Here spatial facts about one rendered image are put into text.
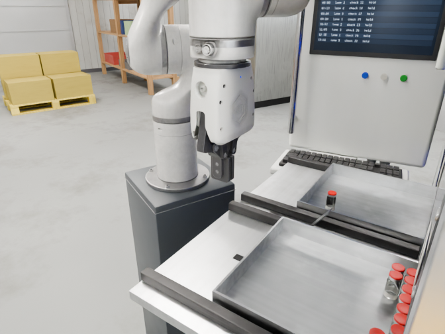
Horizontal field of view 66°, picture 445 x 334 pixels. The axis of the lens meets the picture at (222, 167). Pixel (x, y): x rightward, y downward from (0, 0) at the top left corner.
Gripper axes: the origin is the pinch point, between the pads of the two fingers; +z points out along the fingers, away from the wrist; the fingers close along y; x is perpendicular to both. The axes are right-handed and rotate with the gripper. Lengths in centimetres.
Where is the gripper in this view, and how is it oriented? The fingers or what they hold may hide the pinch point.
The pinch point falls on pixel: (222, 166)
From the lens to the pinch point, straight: 51.9
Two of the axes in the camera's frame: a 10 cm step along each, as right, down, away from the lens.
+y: 5.6, -3.5, 7.5
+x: -8.3, -2.3, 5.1
